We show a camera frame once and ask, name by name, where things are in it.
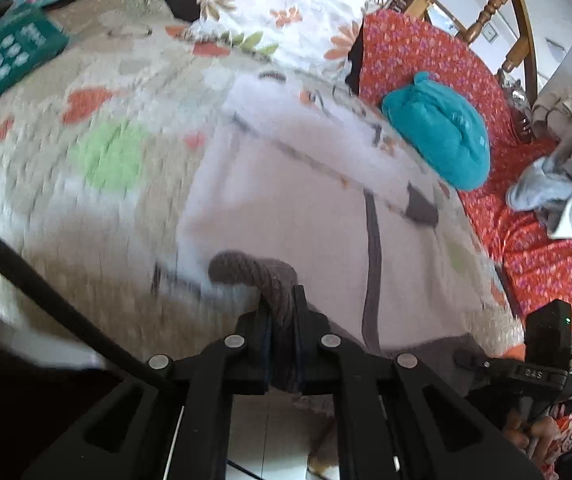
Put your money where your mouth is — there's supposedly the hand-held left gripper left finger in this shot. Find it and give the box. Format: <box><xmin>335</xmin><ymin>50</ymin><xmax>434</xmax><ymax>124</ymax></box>
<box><xmin>21</xmin><ymin>304</ymin><xmax>273</xmax><ymax>480</ymax></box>

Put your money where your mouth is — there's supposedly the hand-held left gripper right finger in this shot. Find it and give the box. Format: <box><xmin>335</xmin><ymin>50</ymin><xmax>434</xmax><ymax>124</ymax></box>
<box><xmin>292</xmin><ymin>284</ymin><xmax>546</xmax><ymax>480</ymax></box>

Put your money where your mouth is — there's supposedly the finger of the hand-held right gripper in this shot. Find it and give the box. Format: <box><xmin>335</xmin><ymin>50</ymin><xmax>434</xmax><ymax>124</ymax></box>
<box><xmin>453</xmin><ymin>349</ymin><xmax>491</xmax><ymax>378</ymax></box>

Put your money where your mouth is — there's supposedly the white shirt with grey trim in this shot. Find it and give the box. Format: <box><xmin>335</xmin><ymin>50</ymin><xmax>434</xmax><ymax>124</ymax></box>
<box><xmin>152</xmin><ymin>72</ymin><xmax>491</xmax><ymax>397</ymax></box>

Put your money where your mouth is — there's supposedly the person's right hand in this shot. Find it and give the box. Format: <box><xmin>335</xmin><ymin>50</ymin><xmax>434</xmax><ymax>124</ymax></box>
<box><xmin>503</xmin><ymin>404</ymin><xmax>562</xmax><ymax>463</ymax></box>

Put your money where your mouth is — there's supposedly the red floral bed sheet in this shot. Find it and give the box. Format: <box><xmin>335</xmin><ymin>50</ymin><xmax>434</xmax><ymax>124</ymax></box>
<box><xmin>348</xmin><ymin>9</ymin><xmax>572</xmax><ymax>356</ymax></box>

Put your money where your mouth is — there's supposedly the light blue cloth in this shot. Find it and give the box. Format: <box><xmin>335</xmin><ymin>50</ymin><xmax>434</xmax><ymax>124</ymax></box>
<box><xmin>506</xmin><ymin>156</ymin><xmax>572</xmax><ymax>226</ymax></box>

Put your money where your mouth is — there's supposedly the teal fleece cloth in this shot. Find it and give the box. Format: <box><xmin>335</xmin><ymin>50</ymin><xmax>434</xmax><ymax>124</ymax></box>
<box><xmin>381</xmin><ymin>71</ymin><xmax>491</xmax><ymax>192</ymax></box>

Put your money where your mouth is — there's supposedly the beige patterned quilted blanket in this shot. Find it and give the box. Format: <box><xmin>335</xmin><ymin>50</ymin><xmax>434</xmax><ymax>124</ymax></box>
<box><xmin>0</xmin><ymin>0</ymin><xmax>526</xmax><ymax>376</ymax></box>

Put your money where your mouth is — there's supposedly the white floral pillow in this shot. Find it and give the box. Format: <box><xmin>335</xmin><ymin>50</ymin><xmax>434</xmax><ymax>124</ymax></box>
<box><xmin>181</xmin><ymin>0</ymin><xmax>397</xmax><ymax>86</ymax></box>

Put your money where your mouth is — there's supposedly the wooden headboard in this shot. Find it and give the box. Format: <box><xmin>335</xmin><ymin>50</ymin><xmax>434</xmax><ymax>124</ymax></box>
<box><xmin>376</xmin><ymin>0</ymin><xmax>539</xmax><ymax>103</ymax></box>

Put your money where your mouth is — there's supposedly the green patterned box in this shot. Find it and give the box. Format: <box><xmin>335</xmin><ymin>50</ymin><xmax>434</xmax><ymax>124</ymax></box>
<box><xmin>0</xmin><ymin>6</ymin><xmax>69</xmax><ymax>126</ymax></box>

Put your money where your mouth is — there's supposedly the black cable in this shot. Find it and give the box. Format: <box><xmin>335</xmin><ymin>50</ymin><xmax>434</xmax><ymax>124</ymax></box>
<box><xmin>0</xmin><ymin>212</ymin><xmax>179</xmax><ymax>398</ymax></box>

